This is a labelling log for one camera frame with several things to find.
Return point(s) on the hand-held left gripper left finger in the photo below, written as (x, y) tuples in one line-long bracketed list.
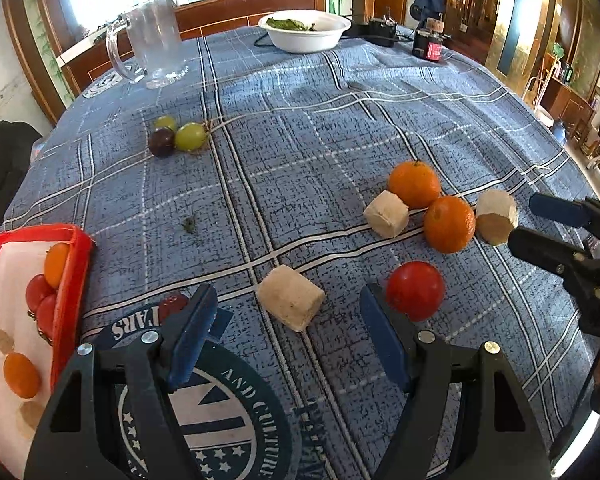
[(195, 330)]

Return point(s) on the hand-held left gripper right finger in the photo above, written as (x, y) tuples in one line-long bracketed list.
[(382, 335)]

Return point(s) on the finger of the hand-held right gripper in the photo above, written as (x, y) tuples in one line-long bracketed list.
[(535, 247), (555, 210)]

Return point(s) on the dark red jujube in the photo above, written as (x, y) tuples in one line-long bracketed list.
[(172, 304)]

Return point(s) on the peeled sugarcane piece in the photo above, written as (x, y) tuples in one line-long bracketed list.
[(2, 342), (386, 213), (290, 297), (497, 216), (30, 415)]

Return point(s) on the red tomato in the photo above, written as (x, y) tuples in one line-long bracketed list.
[(415, 290), (36, 290), (47, 317)]

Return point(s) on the orange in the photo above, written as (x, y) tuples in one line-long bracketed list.
[(449, 223), (56, 264), (414, 183), (21, 375)]

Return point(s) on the red rimmed white tray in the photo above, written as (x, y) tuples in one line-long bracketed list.
[(10, 265)]

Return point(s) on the wooden cabinet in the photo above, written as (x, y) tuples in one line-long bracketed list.
[(570, 105)]

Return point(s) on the green leaf scrap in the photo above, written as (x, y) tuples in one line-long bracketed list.
[(190, 224)]

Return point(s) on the purple grape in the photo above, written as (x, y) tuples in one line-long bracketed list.
[(161, 142)]

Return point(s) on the large green grape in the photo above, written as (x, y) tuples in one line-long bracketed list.
[(190, 136)]

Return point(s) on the dark jar with red label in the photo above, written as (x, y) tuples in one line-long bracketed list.
[(430, 47)]

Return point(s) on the small green grape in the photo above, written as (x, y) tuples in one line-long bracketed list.
[(165, 122)]

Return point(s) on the blue printed tablecloth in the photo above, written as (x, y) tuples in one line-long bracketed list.
[(305, 135)]

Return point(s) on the wooden stair railing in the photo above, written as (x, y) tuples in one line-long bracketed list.
[(472, 0)]

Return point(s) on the dark blue cloth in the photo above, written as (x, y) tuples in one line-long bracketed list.
[(427, 2)]

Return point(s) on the black leather sofa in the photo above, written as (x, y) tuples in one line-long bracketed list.
[(0, 175)]

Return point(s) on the black device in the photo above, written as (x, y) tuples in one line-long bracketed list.
[(377, 32)]

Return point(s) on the clear glass mug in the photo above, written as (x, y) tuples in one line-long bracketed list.
[(152, 40)]

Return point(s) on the white bowl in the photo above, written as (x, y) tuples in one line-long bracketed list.
[(305, 40)]

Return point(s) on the green leaves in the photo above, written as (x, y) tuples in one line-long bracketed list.
[(287, 24)]

